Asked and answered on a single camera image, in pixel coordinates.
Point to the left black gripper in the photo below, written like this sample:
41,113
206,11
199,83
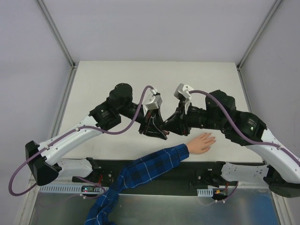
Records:
147,120

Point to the left aluminium frame post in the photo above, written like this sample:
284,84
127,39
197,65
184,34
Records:
55,32

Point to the right aluminium frame post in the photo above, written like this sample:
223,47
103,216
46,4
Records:
259,33

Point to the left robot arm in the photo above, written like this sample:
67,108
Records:
114,116

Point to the blue plaid sleeve forearm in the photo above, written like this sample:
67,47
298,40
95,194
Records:
139,172

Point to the mannequin hand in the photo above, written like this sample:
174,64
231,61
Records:
201,143

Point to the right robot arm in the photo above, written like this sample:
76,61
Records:
217,111

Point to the white cable duct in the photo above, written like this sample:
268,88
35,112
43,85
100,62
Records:
205,192
72,189

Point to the left white cable duct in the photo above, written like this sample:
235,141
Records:
72,189

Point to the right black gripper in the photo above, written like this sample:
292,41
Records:
183,118

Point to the right white cable duct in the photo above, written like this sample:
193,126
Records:
205,192

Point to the aluminium frame post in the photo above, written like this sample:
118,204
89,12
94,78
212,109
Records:
55,32
259,33

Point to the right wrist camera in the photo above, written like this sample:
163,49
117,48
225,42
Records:
183,93

